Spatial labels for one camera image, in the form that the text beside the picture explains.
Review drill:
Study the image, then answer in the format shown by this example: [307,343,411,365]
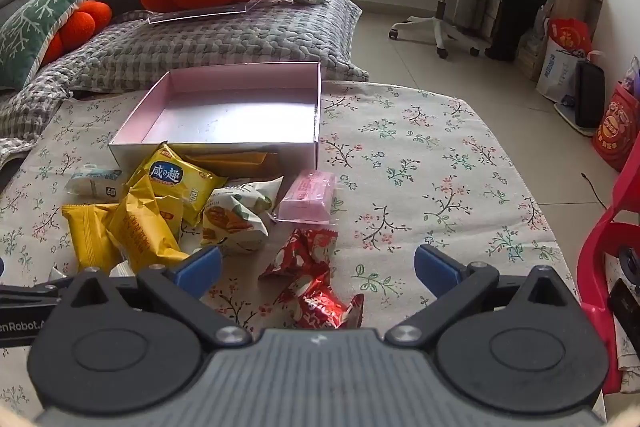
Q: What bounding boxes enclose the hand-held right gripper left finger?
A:
[60,246,253,350]

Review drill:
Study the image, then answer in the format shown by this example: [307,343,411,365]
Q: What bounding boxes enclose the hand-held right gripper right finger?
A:
[382,244,581,350]

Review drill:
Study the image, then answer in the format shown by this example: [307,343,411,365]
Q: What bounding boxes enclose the white green printed snack packet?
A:
[200,177,285,255]

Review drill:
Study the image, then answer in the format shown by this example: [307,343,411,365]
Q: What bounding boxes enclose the yellow brown print snack packet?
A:
[105,181,191,275]

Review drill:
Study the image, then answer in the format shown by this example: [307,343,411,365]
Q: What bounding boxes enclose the yellow blue label snack packet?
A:
[131,143,228,228]

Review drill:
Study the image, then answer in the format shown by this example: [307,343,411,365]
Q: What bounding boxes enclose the red candy wrapper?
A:
[259,227,338,280]
[280,274,365,330]

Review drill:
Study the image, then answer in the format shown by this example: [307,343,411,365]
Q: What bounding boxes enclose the plain yellow snack packet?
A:
[61,203,121,273]

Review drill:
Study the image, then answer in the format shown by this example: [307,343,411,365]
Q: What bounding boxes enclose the golden brown bar packet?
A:
[182,150,281,180]

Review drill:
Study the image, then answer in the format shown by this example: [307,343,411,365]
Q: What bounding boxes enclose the pink snack packet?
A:
[272,169,337,224]

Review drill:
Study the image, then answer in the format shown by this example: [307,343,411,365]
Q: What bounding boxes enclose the white blue snack packet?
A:
[65,164,126,200]

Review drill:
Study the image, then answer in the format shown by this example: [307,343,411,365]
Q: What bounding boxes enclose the pink lined silver box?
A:
[108,62,322,170]

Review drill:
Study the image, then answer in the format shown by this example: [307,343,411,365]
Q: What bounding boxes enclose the floral tablecloth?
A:
[0,79,576,413]

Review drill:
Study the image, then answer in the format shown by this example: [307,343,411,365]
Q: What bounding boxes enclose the red plastic stool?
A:
[576,152,640,395]

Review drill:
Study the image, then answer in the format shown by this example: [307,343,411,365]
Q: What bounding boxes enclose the black device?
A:
[607,247,640,338]

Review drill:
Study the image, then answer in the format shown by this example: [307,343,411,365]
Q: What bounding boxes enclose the grey checked blanket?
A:
[0,0,373,168]

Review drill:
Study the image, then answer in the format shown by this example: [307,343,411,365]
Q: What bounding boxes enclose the red paper bag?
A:
[592,82,640,172]

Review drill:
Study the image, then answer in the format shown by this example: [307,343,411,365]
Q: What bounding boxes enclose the white shopping bag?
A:
[536,38,583,104]

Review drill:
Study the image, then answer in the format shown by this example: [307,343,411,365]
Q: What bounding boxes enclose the stack of boxes under desk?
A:
[515,32,548,80]

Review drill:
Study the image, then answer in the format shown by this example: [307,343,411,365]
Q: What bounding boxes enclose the clear plastic sheet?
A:
[147,0,248,26]

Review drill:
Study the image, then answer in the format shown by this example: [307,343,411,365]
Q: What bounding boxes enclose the red gift bag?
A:
[547,18,593,55]

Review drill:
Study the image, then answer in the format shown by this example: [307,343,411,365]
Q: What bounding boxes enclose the small orange pumpkin cushion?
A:
[40,0,113,66]

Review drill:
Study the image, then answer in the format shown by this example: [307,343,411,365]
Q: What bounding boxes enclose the green snowflake pillow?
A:
[0,0,103,92]

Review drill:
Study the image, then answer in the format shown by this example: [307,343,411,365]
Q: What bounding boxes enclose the black cable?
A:
[580,173,608,210]

